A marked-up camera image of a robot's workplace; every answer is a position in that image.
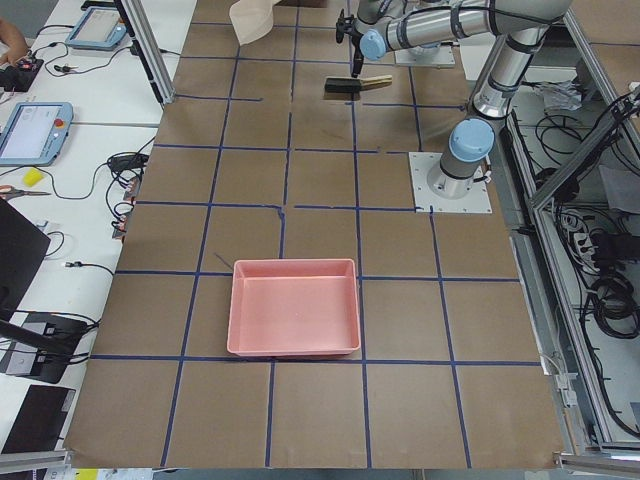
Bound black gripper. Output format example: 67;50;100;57
335;10;364;77

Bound cream hand brush black bristles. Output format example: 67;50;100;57
324;75;393;94

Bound beige plastic dustpan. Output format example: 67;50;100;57
229;0;274;46

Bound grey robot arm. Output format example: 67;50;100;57
335;0;571;200

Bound pink plastic bin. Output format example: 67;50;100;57
227;259;361;357

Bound person's hand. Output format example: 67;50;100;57
0;18;29;65

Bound far blue teach pendant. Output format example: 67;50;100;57
65;6;127;51

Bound blue teach pendant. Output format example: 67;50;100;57
1;102;74;167
65;6;127;51

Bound near blue teach pendant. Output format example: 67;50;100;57
1;102;74;167

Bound yellow sponge block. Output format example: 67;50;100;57
23;168;44;187

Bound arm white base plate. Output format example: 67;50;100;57
408;152;492;214
394;43;456;69

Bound aluminium frame post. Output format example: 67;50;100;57
114;0;175;106

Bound orange handled scissors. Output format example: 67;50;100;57
0;185;49;201

